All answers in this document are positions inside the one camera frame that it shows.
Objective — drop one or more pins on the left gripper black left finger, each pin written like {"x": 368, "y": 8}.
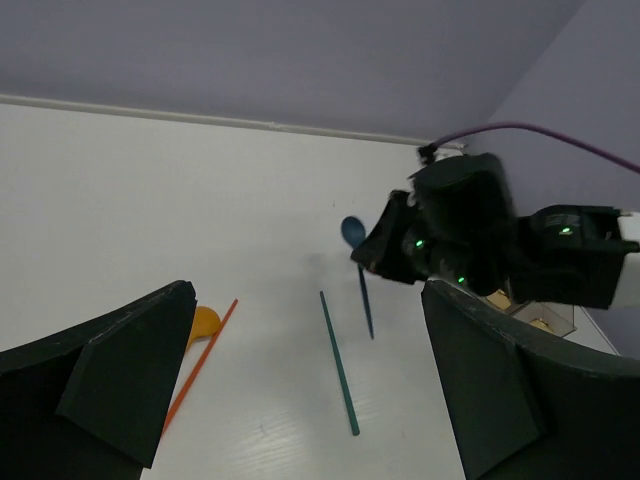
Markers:
{"x": 90, "y": 402}

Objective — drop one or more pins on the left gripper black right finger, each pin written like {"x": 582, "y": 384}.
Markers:
{"x": 525, "y": 404}

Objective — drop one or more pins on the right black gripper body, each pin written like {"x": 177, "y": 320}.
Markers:
{"x": 457, "y": 221}

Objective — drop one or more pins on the blue spoon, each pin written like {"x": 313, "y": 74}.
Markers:
{"x": 354, "y": 233}

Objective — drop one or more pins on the orange spoon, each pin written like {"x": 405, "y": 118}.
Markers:
{"x": 206, "y": 323}

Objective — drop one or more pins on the orange chopstick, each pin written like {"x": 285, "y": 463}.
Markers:
{"x": 180, "y": 397}

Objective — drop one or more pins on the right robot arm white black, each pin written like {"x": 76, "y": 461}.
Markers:
{"x": 579, "y": 255}

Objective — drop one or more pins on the clear four-compartment utensil organizer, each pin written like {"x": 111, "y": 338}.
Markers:
{"x": 557, "y": 319}

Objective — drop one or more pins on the teal chopstick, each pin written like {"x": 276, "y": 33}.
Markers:
{"x": 349, "y": 406}

